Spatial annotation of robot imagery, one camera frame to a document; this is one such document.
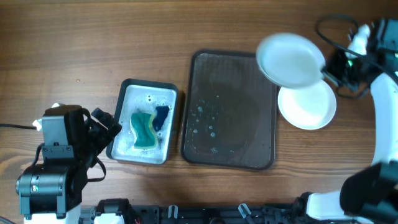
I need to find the green yellow sponge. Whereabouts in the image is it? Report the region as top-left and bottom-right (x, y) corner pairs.
(130, 113), (157, 149)

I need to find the white plate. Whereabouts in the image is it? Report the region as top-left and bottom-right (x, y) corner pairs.
(277, 80), (337, 130)
(256, 33), (325, 89)

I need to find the white plate top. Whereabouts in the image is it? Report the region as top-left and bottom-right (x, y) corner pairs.
(256, 33), (325, 89)

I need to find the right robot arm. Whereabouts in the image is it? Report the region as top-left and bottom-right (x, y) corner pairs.
(292, 14), (397, 223)

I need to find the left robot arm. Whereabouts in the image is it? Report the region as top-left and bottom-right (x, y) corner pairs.
(16, 105), (122, 223)

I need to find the black metal water tray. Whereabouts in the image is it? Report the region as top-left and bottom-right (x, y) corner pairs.
(106, 78), (178, 165)

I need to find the brown plastic tray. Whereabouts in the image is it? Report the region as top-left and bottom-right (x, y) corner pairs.
(180, 49), (277, 171)

